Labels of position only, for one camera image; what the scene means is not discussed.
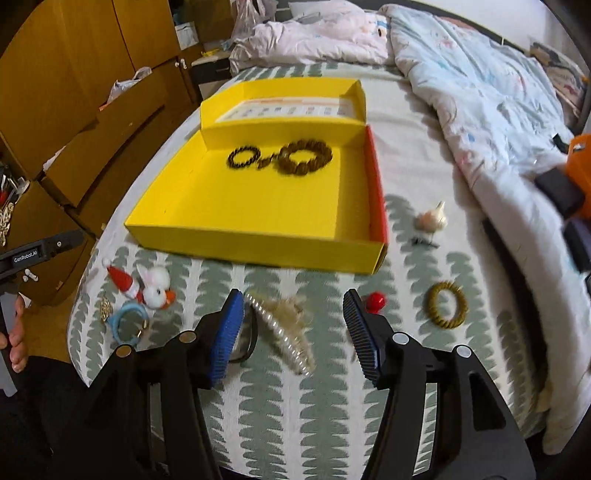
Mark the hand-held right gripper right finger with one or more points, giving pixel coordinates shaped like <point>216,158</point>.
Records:
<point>360,337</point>

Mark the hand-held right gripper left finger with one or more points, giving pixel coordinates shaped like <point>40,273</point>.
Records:
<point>226,332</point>

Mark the pearl hair claw clip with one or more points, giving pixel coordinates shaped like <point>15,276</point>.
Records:
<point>286,341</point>

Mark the white bunny plush hair clip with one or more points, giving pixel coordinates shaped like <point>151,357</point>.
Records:
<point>157,286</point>

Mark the red santa hat hair clip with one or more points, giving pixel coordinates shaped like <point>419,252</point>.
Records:
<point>121,279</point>

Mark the yellow cardboard box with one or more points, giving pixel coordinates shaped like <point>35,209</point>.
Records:
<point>254,207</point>

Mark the person's left hand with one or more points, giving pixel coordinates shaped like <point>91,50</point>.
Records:
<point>19,327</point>

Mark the white earbuds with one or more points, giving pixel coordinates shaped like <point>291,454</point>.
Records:
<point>28,276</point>

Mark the gold earring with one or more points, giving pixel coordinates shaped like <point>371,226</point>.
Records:
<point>105,308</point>

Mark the white shell hair clip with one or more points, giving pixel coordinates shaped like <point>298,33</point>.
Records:
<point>431,219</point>

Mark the person's dark clothing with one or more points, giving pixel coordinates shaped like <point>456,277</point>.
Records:
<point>37,424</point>

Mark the wooden cabinet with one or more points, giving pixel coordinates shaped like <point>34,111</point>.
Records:
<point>69,69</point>

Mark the white plastic bag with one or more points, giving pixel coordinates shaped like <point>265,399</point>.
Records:
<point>127,85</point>

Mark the grey padded case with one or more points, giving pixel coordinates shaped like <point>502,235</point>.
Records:
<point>579,244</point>

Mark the black box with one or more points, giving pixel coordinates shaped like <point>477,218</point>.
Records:
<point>558,189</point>

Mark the dark bedside table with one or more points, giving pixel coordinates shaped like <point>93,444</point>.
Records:
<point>210,74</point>

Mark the white printed quilt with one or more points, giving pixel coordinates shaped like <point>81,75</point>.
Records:
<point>485,92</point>

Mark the white paper box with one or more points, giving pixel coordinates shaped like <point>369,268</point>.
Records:
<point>187,34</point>

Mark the orange plastic basket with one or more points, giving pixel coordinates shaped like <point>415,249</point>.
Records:
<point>581,161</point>

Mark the pink quilt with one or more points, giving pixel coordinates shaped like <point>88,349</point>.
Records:
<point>314,37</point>

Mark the clear plastic bag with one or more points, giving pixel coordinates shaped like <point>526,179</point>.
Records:
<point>249,16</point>

